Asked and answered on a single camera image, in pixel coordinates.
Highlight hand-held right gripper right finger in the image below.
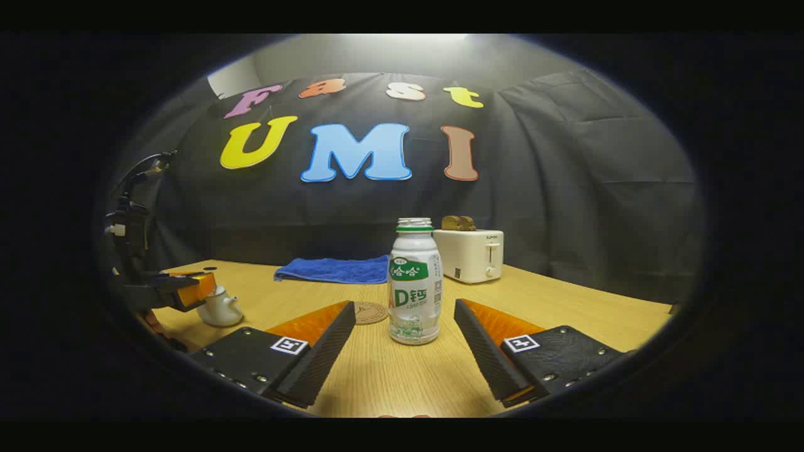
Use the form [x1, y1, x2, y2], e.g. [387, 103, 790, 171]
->
[454, 299, 626, 409]

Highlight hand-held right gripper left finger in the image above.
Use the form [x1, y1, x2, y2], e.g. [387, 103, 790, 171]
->
[188, 300, 357, 409]

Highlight white teacup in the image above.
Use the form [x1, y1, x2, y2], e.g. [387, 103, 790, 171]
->
[197, 286, 244, 328]

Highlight round brown coaster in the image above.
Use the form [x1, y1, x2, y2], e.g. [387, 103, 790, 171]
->
[354, 301, 390, 325]

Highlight blue towel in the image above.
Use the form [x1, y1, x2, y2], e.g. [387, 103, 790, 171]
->
[274, 255, 390, 284]

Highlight white green-label water bottle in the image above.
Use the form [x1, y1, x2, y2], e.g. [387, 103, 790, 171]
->
[388, 218, 443, 346]

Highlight black backdrop cloth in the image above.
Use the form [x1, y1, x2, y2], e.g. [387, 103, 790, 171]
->
[119, 70, 701, 305]

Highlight white toaster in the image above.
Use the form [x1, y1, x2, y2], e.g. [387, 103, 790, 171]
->
[433, 229, 504, 284]

